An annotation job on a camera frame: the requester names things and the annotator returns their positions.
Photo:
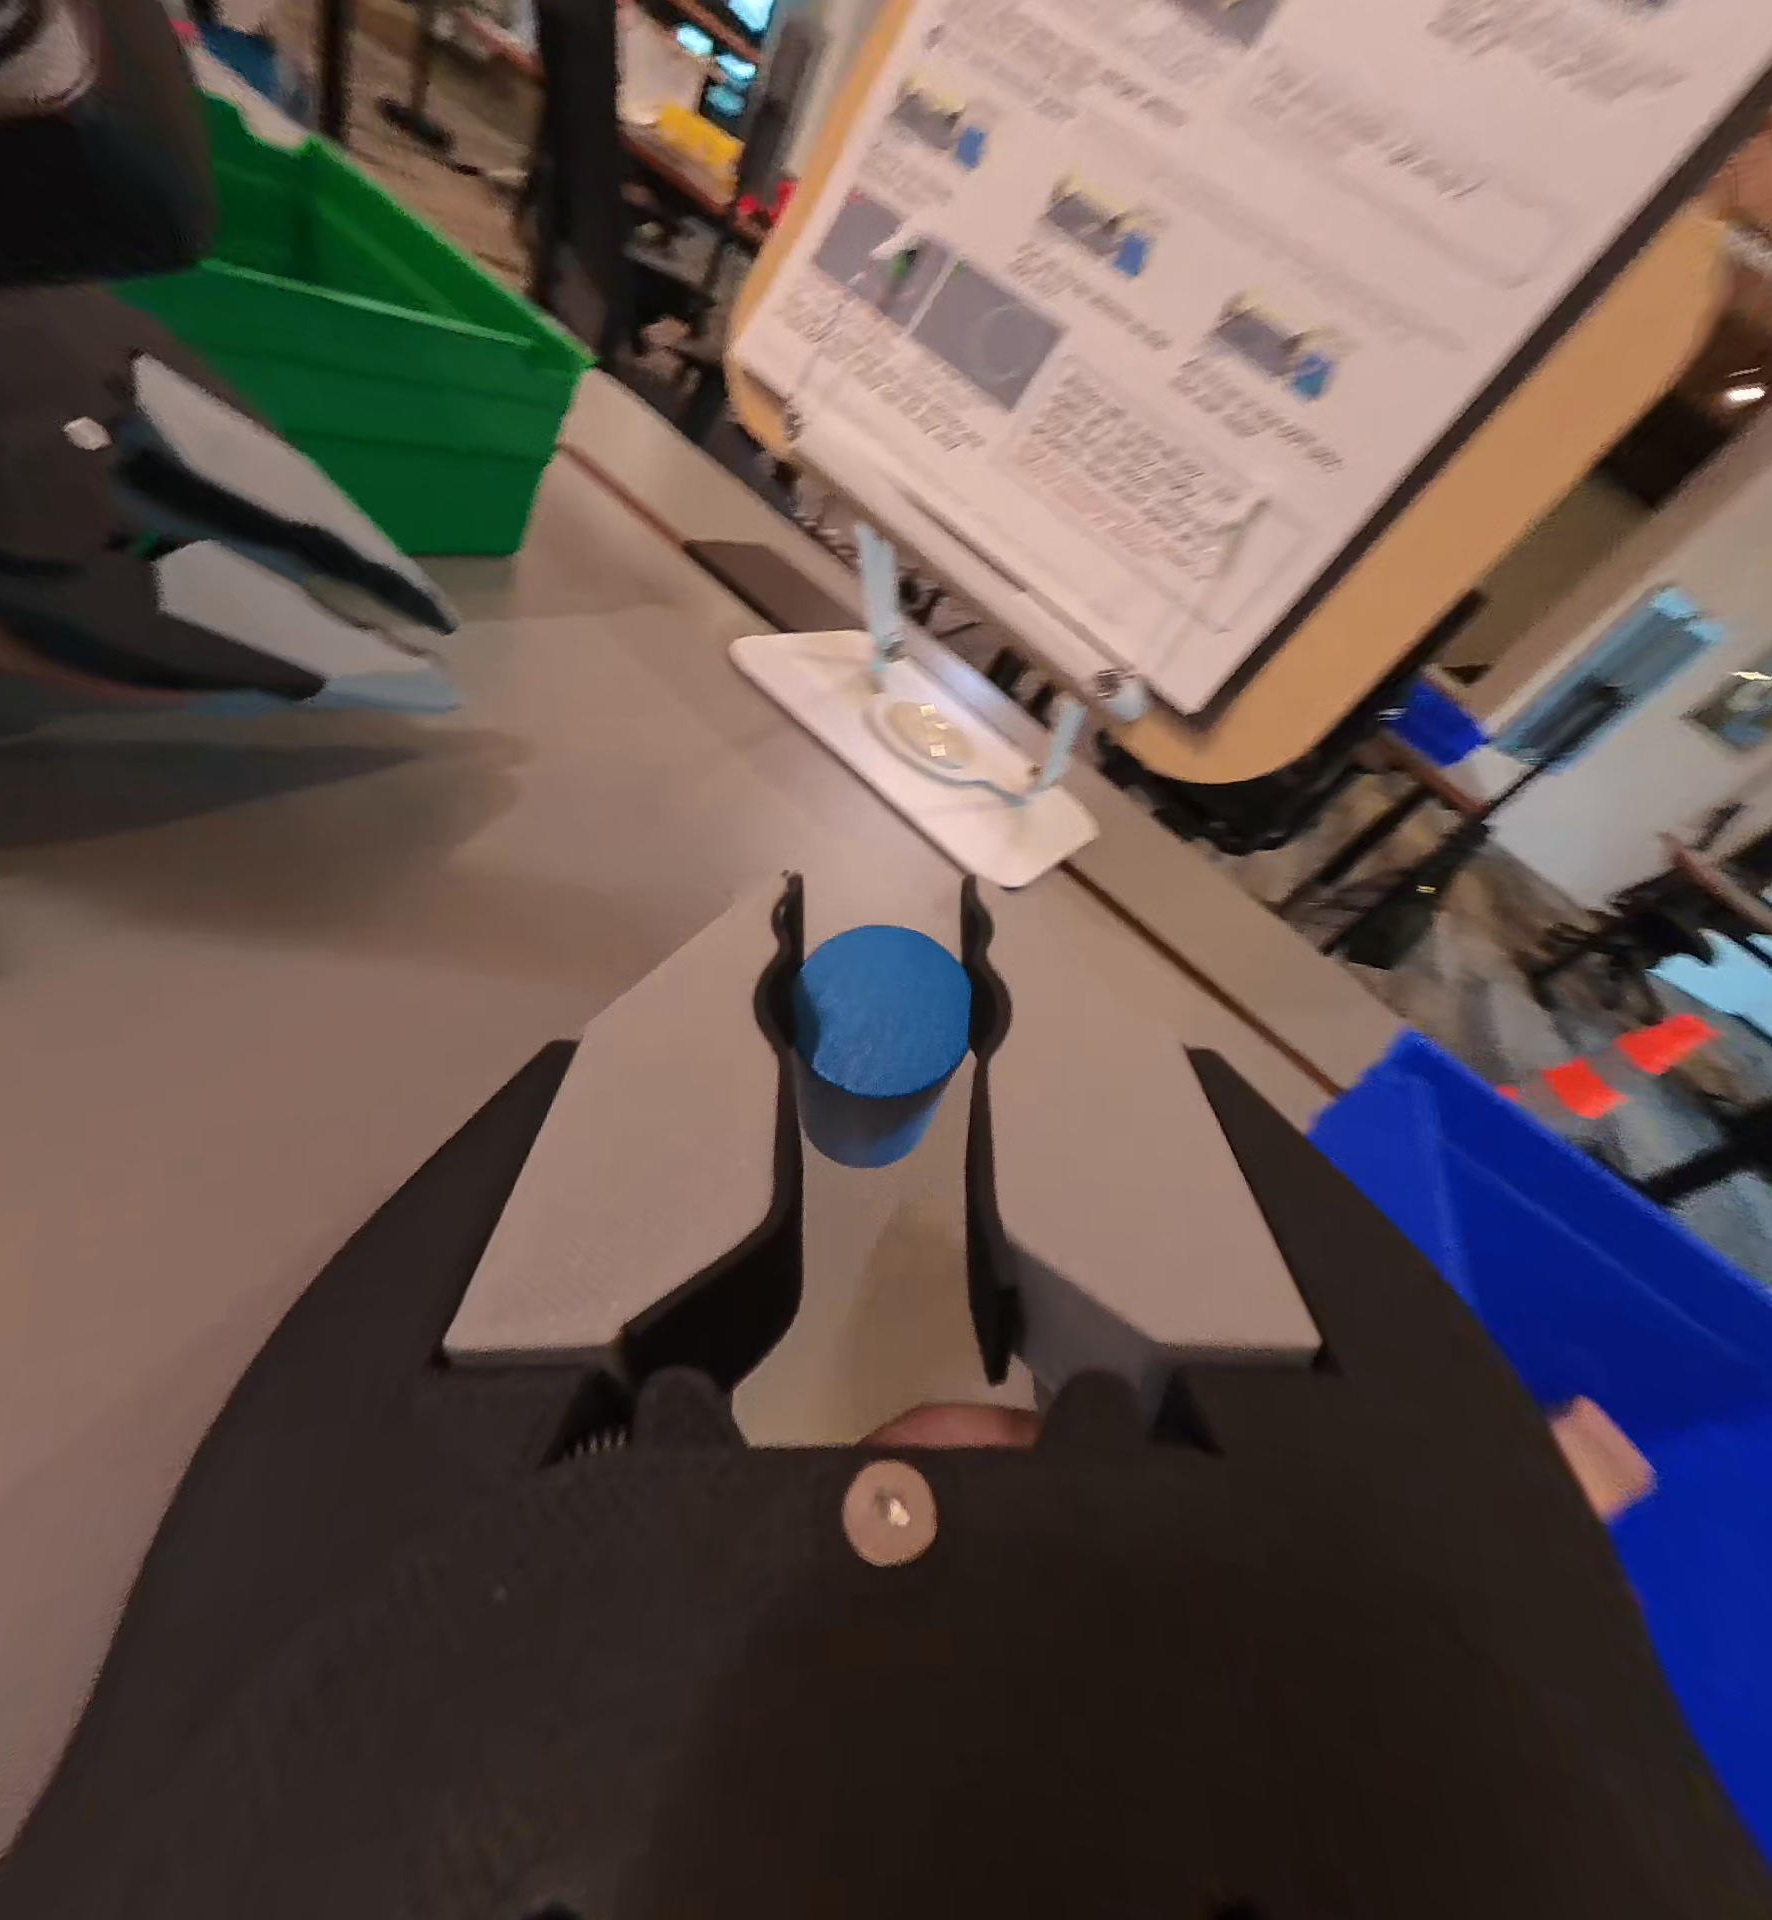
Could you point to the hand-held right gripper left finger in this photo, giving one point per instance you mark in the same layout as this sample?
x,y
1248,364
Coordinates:
x,y
631,1185

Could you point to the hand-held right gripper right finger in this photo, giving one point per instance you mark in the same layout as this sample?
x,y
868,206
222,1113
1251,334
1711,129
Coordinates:
x,y
1140,1185

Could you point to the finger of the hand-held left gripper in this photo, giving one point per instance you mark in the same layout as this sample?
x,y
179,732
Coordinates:
x,y
270,631
240,450

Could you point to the green storage bin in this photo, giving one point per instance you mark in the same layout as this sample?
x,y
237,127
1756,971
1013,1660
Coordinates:
x,y
406,404

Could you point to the blue wooden cylinder block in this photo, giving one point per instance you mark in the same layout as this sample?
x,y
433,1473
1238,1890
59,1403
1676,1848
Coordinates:
x,y
879,1021

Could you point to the blue storage bin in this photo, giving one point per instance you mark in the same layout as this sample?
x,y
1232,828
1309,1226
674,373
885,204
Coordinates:
x,y
1650,1321

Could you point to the wooden arch block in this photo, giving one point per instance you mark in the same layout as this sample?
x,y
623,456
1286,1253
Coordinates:
x,y
1603,1455

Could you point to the dark rectangular table hatch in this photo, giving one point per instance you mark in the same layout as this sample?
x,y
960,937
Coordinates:
x,y
767,585

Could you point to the white desk stand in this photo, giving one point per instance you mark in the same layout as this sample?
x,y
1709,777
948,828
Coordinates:
x,y
841,690

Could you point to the small blue bin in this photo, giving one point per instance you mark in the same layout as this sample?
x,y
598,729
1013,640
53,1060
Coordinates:
x,y
1435,720

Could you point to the instruction sheet board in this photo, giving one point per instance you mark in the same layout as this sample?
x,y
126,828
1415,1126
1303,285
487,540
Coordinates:
x,y
1276,301

